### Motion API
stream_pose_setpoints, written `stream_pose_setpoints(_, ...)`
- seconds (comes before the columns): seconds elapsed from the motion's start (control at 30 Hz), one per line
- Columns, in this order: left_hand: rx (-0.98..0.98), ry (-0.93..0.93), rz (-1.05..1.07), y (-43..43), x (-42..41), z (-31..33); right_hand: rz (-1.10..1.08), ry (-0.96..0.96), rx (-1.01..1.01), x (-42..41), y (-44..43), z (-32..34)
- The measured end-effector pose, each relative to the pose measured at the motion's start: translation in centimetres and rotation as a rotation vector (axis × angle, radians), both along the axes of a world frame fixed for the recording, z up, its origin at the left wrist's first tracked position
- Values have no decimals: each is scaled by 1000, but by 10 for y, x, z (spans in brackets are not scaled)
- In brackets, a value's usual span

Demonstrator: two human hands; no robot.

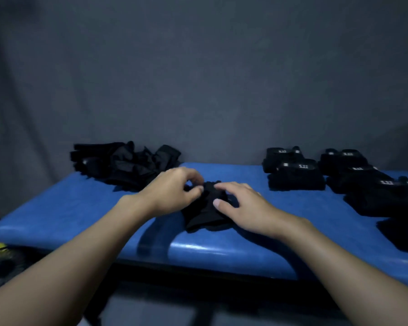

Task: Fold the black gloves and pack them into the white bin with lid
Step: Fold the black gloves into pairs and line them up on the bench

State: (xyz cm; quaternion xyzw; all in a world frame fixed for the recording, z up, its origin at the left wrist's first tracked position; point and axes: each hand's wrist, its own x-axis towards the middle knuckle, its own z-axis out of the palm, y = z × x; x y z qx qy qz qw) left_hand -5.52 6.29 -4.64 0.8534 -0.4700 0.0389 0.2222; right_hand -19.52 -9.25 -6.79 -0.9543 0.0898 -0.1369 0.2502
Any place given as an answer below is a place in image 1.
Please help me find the person's left forearm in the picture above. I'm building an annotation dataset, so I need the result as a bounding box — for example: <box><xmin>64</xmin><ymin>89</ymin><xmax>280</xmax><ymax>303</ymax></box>
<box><xmin>0</xmin><ymin>195</ymin><xmax>154</xmax><ymax>326</ymax></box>

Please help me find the pile of black gloves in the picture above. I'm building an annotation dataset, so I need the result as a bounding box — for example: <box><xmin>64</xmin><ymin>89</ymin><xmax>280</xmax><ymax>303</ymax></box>
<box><xmin>70</xmin><ymin>141</ymin><xmax>182</xmax><ymax>192</ymax></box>

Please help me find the person's left hand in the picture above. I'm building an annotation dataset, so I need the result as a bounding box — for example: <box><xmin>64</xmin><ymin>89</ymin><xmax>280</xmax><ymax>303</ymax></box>
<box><xmin>137</xmin><ymin>167</ymin><xmax>205</xmax><ymax>218</ymax></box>

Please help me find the person's right hand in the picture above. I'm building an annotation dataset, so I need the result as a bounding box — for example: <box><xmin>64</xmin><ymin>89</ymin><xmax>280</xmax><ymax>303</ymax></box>
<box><xmin>213</xmin><ymin>182</ymin><xmax>301</xmax><ymax>240</ymax></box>

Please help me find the person's right forearm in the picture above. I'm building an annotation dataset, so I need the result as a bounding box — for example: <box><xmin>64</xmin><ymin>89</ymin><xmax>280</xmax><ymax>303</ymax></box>
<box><xmin>278</xmin><ymin>217</ymin><xmax>408</xmax><ymax>326</ymax></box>

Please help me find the black floor fan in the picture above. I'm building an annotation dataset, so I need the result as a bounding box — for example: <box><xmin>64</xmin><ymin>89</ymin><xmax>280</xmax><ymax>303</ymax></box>
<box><xmin>0</xmin><ymin>247</ymin><xmax>28</xmax><ymax>292</ymax></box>

